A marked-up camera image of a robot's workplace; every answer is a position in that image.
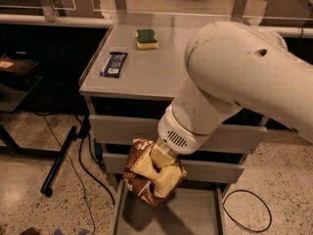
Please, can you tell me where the brown chip bag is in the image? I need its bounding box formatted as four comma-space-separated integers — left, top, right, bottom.
123, 139, 186, 206

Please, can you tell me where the top drawer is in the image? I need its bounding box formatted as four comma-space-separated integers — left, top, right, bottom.
89, 115, 267, 154

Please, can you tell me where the middle drawer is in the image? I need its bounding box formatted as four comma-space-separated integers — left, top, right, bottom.
103, 153, 244, 183

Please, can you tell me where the blue snack bar wrapper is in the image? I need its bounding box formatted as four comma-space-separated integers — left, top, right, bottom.
100, 52, 128, 78

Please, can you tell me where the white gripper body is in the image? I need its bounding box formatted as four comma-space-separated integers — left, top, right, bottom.
151, 106, 208, 168

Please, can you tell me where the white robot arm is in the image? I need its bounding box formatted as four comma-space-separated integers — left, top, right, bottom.
123, 22, 313, 206

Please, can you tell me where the open bottom drawer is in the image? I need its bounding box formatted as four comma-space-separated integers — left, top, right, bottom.
109, 181, 226, 235

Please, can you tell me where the person leg and shoe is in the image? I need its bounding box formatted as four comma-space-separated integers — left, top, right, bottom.
20, 227, 41, 235

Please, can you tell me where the grey metal drawer cabinet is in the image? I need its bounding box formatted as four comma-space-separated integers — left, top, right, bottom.
78, 11, 287, 235

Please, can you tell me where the green yellow sponge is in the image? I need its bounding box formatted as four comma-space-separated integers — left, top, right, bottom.
135, 29, 158, 50

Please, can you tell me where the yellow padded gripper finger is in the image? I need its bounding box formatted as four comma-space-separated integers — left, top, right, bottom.
131, 153, 157, 180
155, 164, 187, 198

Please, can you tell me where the black table leg bar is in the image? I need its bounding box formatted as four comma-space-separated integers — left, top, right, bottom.
40, 126, 76, 198

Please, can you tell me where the clear acrylic barrier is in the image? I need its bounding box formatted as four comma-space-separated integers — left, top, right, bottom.
0, 0, 313, 28

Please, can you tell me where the dark side table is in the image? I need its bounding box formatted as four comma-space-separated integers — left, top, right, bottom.
0, 54, 59, 159

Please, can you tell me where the black floor cable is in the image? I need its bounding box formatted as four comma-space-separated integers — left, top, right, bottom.
33, 111, 116, 235

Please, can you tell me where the black cable loop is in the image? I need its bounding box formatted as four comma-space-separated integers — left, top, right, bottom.
222, 188, 273, 234

